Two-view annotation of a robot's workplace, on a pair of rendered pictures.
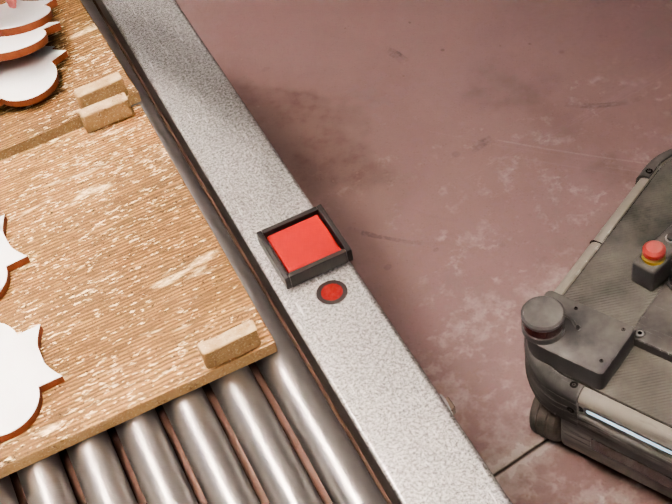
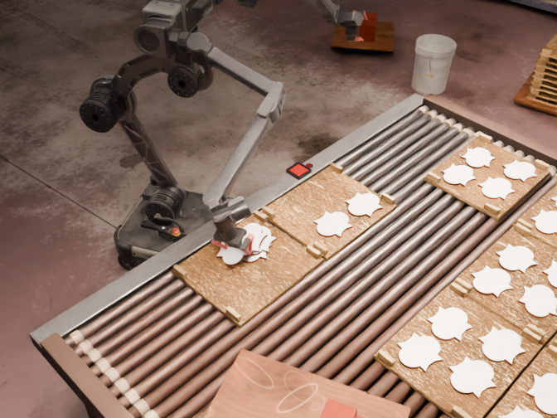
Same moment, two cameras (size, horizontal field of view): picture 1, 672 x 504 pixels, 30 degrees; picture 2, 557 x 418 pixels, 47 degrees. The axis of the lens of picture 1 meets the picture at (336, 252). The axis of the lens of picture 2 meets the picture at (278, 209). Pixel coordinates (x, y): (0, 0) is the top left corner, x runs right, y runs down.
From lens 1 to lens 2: 2.77 m
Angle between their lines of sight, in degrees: 75
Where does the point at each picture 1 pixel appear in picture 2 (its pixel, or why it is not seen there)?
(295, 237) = (297, 171)
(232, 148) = (267, 193)
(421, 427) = (338, 147)
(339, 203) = not seen: hidden behind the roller
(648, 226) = (155, 243)
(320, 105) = (41, 406)
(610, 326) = not seen: hidden behind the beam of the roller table
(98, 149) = (280, 213)
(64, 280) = (328, 204)
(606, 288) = not seen: hidden behind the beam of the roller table
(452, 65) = (16, 358)
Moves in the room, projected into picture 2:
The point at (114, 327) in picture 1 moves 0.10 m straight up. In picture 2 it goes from (338, 191) to (340, 171)
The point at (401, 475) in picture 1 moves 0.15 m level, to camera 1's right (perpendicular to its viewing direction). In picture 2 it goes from (350, 147) to (331, 129)
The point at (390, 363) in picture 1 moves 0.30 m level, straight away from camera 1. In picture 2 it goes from (324, 153) to (262, 172)
